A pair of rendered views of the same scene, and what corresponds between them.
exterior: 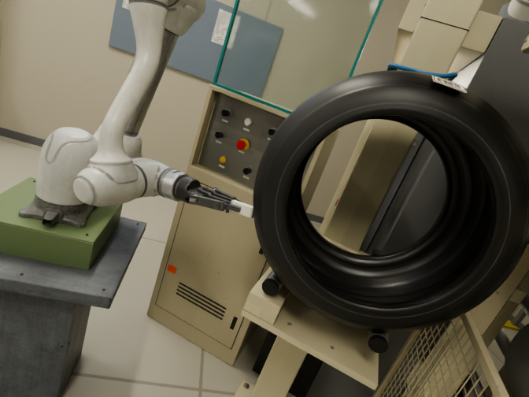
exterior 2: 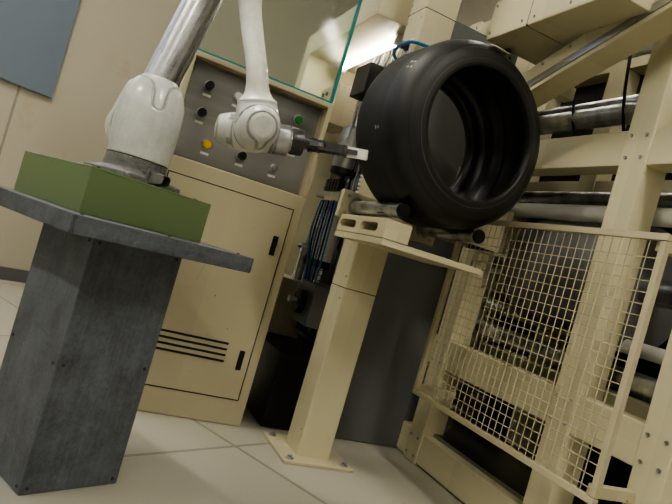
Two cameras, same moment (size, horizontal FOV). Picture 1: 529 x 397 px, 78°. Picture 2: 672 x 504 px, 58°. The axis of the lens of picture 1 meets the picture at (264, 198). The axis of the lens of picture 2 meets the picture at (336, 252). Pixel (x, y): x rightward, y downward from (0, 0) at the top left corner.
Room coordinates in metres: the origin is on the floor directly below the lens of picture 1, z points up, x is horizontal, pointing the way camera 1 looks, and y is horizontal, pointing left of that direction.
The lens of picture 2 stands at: (-0.62, 1.10, 0.71)
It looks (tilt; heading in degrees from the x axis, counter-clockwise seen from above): 1 degrees up; 323
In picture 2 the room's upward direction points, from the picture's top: 16 degrees clockwise
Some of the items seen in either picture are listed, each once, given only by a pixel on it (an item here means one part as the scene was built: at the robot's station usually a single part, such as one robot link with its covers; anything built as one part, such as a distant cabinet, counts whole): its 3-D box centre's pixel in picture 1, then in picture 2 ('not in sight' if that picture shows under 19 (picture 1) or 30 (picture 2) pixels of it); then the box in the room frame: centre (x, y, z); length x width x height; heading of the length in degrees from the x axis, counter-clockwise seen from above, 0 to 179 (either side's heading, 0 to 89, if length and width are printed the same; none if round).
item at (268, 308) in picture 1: (281, 278); (371, 228); (0.88, -0.13, 0.84); 0.36 x 0.09 x 0.06; 166
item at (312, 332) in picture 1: (318, 309); (405, 251); (0.85, -0.27, 0.80); 0.37 x 0.36 x 0.02; 76
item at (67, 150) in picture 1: (71, 163); (148, 118); (0.96, 0.62, 0.92); 0.18 x 0.16 x 0.22; 171
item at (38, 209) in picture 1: (60, 205); (139, 171); (0.93, 0.61, 0.78); 0.22 x 0.18 x 0.06; 19
